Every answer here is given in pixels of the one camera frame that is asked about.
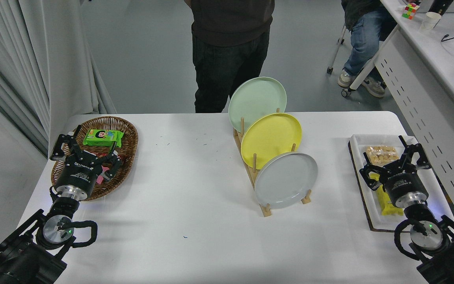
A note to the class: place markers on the white perforated side desk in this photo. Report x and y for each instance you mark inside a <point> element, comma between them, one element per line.
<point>428,79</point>

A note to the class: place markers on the pink wrapper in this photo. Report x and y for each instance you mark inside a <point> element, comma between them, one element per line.
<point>101,176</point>

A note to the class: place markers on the pale green plate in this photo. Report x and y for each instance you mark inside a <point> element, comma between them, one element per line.
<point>256,98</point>

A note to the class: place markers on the white wheeled chair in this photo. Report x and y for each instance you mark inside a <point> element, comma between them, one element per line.
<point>335,51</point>

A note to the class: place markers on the colourful puzzle cube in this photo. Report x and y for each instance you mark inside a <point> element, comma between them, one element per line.
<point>410,11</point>

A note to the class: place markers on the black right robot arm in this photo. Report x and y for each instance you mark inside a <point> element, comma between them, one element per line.
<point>447,260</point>

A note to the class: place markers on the white tray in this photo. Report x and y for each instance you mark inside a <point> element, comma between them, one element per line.
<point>369,189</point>

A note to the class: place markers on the white paper cup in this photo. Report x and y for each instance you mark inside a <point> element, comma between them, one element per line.
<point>430,21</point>

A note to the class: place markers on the yellow plate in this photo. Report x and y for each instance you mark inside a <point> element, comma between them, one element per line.
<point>270,136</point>

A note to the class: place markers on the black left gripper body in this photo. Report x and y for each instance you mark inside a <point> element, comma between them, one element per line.
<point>76,173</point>

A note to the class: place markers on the grey curtain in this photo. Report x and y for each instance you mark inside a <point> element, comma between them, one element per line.
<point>14,59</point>

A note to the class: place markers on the yellow snack bar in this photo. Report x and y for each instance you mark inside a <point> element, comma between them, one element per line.
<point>389,207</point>

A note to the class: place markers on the grey plate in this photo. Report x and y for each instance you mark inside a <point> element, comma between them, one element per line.
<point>286,181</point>

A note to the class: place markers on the brown wicker basket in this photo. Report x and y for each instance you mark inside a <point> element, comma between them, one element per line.
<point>128,138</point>

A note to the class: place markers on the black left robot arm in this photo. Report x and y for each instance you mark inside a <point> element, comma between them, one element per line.
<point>22,260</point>

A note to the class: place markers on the black desk object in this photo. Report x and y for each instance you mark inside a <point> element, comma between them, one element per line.
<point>440,6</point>

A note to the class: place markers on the green snack pack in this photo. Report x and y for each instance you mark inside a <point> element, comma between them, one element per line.
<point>103,138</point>

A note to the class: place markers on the clear nut bar packet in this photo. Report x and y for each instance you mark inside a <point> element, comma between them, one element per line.
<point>380,154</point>

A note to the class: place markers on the seated person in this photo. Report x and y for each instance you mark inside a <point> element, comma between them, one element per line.
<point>365,39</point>

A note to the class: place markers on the standing person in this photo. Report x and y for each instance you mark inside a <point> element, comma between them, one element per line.
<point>227,59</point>

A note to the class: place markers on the wooden plate rack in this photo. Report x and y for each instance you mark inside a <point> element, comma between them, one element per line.
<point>267,210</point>

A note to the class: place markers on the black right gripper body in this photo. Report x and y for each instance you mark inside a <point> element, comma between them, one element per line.
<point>402,184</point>

